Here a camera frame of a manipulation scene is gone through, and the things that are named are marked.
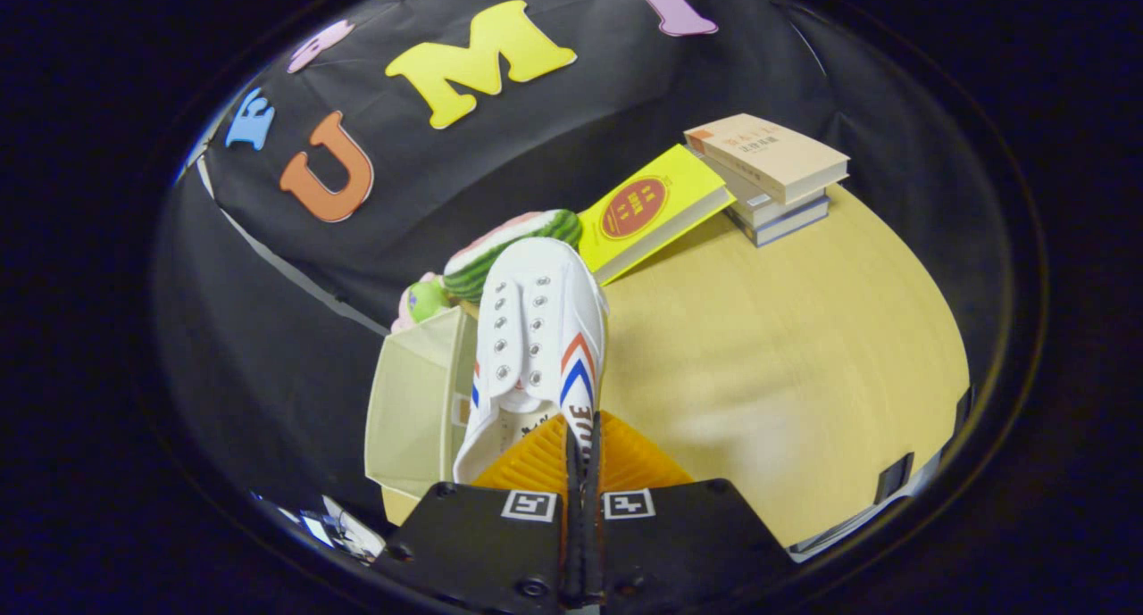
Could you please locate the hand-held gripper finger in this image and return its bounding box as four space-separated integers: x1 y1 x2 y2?
373 411 586 615
585 410 798 615

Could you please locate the beige fabric storage box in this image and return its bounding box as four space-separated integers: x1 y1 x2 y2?
363 305 479 502

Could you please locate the white canvas shoe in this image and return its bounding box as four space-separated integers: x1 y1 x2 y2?
452 237 610 485

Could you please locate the pink and green plush toy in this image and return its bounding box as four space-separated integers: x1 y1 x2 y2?
390 271 456 335

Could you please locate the watermelon slice plush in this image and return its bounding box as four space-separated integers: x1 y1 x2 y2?
442 208 584 303

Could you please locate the yellow book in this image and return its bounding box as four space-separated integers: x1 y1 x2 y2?
576 144 738 287

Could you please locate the blue-grey book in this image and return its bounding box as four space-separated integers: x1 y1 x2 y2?
728 195 831 248

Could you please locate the black backdrop cloth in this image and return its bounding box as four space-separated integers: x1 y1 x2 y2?
152 0 1010 518

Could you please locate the beige paperback book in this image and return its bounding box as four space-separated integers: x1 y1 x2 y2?
705 155 830 229

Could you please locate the tan book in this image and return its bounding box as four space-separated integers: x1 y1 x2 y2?
683 112 851 207

